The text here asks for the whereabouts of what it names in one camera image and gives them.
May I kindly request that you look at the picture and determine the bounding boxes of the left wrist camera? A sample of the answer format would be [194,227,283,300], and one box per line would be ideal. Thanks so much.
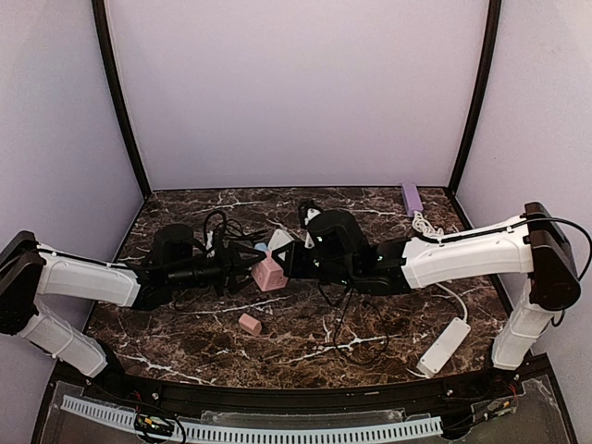
[151,224,216,271]

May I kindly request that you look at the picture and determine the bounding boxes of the white plug adapter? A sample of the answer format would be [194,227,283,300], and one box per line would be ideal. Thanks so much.
[267,228,295,252]

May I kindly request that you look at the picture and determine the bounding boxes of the purple power strip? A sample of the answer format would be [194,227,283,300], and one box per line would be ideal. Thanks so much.
[401,182,424,217]

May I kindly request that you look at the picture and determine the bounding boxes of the teal plug with black cable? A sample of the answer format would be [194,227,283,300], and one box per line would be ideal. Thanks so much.
[317,284,390,367]

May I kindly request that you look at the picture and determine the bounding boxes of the pink plug adapter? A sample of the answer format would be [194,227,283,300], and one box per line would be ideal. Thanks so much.
[239,314,262,336]

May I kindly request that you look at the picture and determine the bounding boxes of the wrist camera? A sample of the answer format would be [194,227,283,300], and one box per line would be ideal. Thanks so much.
[298,200,369,259]
[151,224,216,271]

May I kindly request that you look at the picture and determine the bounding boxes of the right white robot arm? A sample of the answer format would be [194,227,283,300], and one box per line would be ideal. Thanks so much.
[268,201,584,371]

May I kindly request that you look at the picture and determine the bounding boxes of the right black frame post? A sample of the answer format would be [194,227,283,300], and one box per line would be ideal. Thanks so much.
[448,0,502,196]

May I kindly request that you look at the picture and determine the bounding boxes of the black frame post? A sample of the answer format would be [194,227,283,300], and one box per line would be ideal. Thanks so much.
[91,0,152,200]
[448,0,502,196]

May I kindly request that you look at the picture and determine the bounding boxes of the white cable duct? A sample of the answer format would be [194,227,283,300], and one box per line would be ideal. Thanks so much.
[60,395,443,443]

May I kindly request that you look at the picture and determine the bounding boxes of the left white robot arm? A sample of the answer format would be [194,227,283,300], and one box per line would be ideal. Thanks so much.
[1,224,266,378]

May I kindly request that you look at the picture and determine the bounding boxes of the white power strip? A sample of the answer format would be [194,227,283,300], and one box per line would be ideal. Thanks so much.
[416,317,471,378]

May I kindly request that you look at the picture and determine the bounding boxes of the pink cube socket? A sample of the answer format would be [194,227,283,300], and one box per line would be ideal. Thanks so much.
[252,254,288,292]

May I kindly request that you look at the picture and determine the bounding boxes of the left black frame post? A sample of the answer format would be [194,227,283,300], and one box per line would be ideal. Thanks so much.
[91,0,152,200]

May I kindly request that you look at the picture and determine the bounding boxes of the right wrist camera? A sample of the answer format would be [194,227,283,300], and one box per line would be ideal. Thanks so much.
[298,200,369,259]

